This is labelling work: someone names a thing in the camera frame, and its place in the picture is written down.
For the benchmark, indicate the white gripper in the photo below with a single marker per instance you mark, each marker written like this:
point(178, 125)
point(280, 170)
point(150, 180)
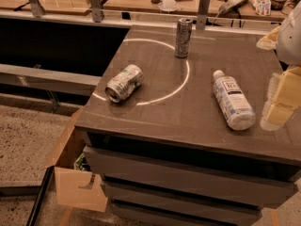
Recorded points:
point(291, 40)

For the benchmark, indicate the silver redbull can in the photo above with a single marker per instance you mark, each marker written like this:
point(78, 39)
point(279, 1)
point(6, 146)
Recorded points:
point(183, 34)

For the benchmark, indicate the crushed green silver can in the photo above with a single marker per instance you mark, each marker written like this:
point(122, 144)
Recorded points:
point(120, 87)

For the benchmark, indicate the white plastic bottle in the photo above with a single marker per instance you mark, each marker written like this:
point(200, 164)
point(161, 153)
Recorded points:
point(236, 109)

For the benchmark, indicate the colourful small package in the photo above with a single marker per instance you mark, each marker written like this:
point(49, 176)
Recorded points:
point(262, 8)

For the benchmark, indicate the black mesh cup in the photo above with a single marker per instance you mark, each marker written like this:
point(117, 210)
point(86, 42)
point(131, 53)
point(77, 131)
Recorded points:
point(277, 4)

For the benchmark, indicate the grey power strip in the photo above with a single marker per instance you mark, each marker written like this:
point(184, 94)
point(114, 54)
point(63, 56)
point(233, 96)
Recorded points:
point(230, 5)

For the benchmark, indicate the white bowl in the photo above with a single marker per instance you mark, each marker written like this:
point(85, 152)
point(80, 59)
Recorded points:
point(168, 6)

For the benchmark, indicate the grey drawer cabinet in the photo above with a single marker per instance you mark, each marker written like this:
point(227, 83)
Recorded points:
point(167, 156)

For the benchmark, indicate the cardboard box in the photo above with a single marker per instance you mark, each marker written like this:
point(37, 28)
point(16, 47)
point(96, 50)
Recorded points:
point(74, 187)

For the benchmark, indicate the metal bracket post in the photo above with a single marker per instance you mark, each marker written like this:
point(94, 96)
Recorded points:
point(96, 10)
point(36, 8)
point(203, 8)

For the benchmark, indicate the metal bracket post middle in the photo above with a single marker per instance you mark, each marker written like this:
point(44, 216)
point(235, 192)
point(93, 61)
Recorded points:
point(96, 10)

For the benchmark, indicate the metal bracket post left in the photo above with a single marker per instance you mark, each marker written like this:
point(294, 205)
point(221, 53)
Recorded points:
point(36, 8)

